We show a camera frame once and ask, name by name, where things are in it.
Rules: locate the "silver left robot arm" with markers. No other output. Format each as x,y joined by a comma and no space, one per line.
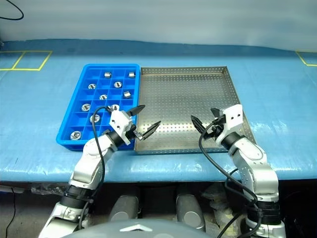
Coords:
91,153

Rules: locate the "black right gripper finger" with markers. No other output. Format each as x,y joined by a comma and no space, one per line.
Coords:
198,124
218,114

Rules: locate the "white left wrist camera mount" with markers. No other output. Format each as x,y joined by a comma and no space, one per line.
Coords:
120,121

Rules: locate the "blue plastic table cover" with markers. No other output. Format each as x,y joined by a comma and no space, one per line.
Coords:
37,111

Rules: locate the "perforated metal tray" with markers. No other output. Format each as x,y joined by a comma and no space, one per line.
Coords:
183,94

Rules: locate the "dark grey rounded shape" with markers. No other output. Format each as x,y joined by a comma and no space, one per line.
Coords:
190,210
123,208

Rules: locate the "blue compartment tray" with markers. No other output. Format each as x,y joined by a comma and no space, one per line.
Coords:
74,99

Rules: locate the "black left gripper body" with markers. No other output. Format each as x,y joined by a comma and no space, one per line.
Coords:
131,134

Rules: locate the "crumpled clear plastic wrap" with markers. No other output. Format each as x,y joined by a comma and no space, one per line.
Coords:
48,189

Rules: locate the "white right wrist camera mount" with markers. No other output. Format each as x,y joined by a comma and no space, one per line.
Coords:
234,115

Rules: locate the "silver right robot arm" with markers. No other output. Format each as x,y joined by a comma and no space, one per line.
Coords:
255,161

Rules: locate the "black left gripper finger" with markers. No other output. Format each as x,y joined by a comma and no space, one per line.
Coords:
136,110
149,130

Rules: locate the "grey robot torso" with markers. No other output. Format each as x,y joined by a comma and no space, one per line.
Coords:
133,230

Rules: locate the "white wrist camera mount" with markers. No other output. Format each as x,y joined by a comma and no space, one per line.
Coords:
234,115
120,121

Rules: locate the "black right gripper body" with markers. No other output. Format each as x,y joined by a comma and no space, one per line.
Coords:
215,130

